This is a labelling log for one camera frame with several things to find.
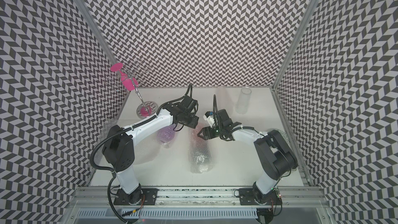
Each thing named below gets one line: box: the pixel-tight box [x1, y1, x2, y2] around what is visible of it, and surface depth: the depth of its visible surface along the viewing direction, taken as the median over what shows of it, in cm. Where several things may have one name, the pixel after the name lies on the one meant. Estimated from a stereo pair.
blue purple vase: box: [156, 123, 177, 149], surface depth 85 cm
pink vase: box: [188, 122, 213, 174], surface depth 80 cm
